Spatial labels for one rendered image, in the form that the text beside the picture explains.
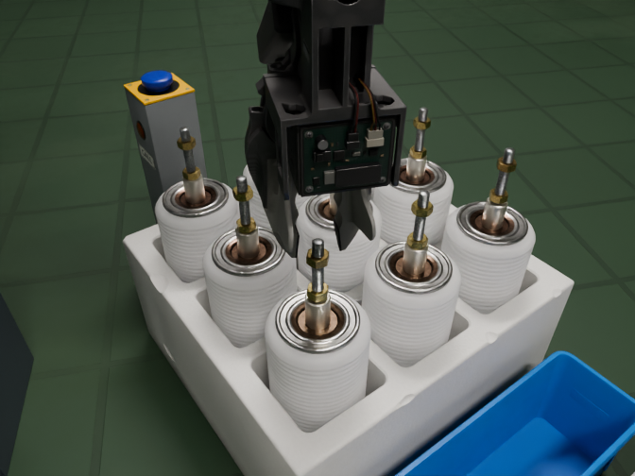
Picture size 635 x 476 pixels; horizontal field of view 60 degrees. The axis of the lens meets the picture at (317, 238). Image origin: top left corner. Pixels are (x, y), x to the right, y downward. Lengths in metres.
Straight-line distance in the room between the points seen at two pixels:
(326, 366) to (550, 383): 0.34
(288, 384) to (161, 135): 0.40
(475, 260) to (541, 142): 0.79
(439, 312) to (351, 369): 0.11
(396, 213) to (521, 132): 0.76
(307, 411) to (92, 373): 0.39
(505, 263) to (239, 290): 0.28
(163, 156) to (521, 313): 0.49
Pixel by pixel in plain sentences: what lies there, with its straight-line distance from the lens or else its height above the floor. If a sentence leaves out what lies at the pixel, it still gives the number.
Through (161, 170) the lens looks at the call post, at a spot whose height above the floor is 0.22.
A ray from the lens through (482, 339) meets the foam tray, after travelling 0.60.
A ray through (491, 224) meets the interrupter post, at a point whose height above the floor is 0.26.
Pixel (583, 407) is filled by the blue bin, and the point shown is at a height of 0.07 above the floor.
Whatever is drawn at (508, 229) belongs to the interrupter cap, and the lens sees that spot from 0.62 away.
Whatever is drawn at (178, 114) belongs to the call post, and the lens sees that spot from 0.76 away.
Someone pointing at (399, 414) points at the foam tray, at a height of 0.17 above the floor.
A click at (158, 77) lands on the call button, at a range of 0.76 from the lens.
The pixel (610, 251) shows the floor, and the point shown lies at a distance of 1.07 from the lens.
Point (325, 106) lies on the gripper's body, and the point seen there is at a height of 0.49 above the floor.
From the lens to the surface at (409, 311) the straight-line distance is 0.53.
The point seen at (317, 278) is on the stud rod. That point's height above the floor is 0.31.
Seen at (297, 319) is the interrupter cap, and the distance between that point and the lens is 0.49.
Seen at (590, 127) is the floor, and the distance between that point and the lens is 1.47.
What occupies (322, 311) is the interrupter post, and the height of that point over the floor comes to 0.27.
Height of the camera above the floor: 0.62
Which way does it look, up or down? 39 degrees down
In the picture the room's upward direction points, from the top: straight up
